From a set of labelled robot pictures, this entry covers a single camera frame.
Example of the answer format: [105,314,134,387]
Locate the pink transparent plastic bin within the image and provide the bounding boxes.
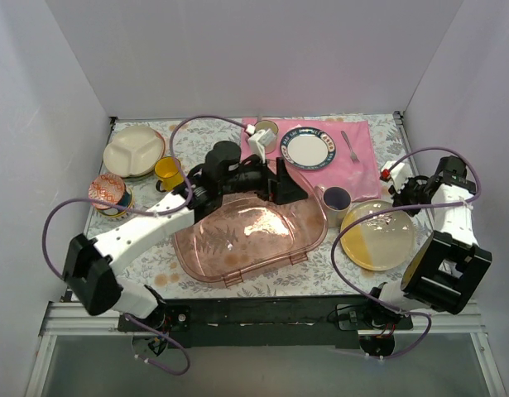
[172,166,328,288]

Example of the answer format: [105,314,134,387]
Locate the cream yellow floral plate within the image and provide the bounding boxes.
[340,211,415,271]

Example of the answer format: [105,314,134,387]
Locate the cream divided plate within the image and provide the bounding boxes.
[103,126,166,178]

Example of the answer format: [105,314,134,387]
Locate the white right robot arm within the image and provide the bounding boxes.
[363,155,492,329]

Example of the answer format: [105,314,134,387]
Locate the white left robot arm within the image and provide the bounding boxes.
[63,141,308,331]

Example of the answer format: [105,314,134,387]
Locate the blue rimmed white plate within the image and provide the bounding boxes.
[280,127,337,171]

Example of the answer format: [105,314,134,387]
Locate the floral tablecloth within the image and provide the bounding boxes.
[71,113,456,301]

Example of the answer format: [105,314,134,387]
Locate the pink mug purple inside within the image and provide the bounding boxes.
[315,185,352,228]

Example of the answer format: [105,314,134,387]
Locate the yellow mug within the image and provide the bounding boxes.
[154,156,183,193]

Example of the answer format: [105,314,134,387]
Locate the cream enamel mug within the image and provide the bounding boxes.
[253,120,279,154]

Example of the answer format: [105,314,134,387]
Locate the pink satin cloth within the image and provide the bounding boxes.
[262,119,382,202]

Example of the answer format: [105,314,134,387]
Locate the silver fork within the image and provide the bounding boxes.
[340,131,359,163]

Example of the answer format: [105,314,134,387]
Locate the orange patterned bowl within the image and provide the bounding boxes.
[89,173,126,210]

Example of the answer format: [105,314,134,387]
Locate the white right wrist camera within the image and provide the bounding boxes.
[380,160,412,193]

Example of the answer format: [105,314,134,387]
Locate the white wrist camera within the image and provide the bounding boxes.
[380,160,412,193]
[246,123,278,164]

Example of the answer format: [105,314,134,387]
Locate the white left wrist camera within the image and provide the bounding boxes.
[246,123,278,164]

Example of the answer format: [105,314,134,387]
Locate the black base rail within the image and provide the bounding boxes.
[61,289,462,351]

